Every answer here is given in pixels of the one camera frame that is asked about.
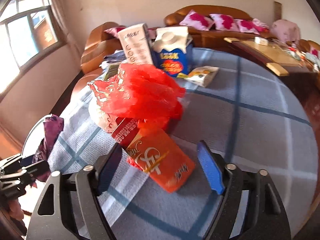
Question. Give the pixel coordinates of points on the pink red pillow right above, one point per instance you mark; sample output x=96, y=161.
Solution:
x=246, y=26

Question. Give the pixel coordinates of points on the pink red pillow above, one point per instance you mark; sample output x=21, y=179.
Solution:
x=197, y=21
x=224, y=22
x=246, y=26

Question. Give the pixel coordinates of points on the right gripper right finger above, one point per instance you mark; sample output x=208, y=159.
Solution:
x=226, y=179

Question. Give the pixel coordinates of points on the red plastic bag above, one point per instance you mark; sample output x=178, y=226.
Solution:
x=141, y=92

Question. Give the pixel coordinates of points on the white tissue box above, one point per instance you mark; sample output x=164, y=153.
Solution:
x=261, y=41

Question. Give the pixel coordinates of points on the orange leather chaise sofa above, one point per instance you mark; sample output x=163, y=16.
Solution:
x=98, y=45

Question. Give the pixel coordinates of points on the standing blue milk carton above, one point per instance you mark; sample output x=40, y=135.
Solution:
x=173, y=50

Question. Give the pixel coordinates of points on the brown leather armchair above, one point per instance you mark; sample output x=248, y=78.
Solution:
x=311, y=49

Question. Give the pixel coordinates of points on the small yellow white packet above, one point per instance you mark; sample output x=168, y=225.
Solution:
x=202, y=76

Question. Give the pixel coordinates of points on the patterned paper sheet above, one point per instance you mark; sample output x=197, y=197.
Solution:
x=111, y=70

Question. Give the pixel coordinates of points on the purple foil wrapper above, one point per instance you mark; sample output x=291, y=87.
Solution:
x=53, y=126

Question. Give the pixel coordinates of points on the brown leather long sofa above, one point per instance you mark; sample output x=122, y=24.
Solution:
x=212, y=39

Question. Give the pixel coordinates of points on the tall white grey carton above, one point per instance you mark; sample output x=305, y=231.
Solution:
x=136, y=44

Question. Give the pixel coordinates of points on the pinkish clear plastic bag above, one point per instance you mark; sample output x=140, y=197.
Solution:
x=101, y=119

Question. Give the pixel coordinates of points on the window with frame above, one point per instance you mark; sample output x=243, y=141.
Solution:
x=29, y=32

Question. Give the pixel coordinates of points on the folded blue plaid cloths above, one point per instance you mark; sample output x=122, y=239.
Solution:
x=117, y=56

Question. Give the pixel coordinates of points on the pink red pillow middle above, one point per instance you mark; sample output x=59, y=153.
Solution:
x=224, y=22

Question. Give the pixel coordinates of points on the pink red pillow left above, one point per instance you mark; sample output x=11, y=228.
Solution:
x=197, y=21

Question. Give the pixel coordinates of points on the pink cloth covered object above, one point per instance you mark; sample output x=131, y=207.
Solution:
x=285, y=31

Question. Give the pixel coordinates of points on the orange red paper box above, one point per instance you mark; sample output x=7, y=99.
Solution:
x=155, y=153

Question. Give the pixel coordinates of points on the wooden coffee table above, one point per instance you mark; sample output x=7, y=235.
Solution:
x=273, y=58

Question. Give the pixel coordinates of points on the pink pillow on chaise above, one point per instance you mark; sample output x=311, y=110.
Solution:
x=114, y=31

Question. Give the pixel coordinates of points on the beige curtain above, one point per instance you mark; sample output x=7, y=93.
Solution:
x=60, y=16

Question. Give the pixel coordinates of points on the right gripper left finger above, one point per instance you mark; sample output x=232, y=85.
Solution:
x=91, y=181

